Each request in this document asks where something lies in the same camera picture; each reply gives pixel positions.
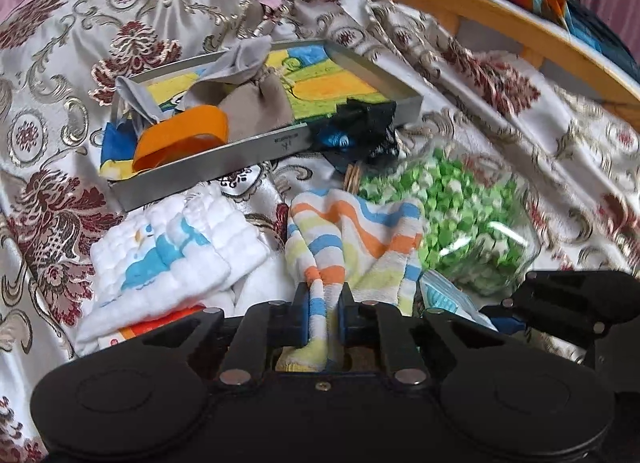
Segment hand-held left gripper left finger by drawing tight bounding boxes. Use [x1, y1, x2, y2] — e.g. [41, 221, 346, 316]
[141, 283, 311, 386]

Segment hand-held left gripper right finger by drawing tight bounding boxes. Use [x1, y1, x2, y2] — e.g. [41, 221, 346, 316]
[338, 283, 497, 386]

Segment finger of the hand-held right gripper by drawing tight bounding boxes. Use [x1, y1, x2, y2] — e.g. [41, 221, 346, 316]
[506, 269, 640, 345]
[479, 308, 530, 337]

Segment plastic bag with blue print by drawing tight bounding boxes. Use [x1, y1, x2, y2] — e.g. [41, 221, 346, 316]
[419, 270, 499, 332]

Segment striped towel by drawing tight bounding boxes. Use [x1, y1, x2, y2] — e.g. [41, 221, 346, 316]
[275, 188, 424, 375]

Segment white quilted cloth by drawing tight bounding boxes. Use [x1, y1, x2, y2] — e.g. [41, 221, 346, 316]
[75, 190, 271, 345]

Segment grey tray with cartoon picture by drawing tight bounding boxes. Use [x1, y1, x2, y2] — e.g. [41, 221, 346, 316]
[102, 38, 426, 212]

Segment black patterned sock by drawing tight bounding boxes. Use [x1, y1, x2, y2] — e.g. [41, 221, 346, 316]
[312, 99, 399, 167]

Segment beige drawstring pouch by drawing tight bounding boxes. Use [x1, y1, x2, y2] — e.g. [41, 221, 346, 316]
[182, 70, 294, 130]

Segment light grey cloth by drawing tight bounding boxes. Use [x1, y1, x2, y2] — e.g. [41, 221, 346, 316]
[227, 36, 274, 87]

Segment blue-grey cloth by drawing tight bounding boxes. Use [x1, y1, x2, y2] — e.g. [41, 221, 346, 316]
[116, 76, 169, 125]

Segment glass jar of green stars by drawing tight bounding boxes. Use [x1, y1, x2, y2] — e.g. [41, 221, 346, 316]
[344, 140, 544, 295]

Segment dark blue clothes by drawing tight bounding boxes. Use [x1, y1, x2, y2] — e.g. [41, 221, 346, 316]
[565, 0, 637, 60]

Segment floral satin blanket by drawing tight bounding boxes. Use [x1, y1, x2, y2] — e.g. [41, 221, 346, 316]
[0, 0, 640, 463]

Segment wooden bed rail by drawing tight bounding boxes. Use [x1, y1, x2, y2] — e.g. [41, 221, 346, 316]
[340, 0, 640, 117]

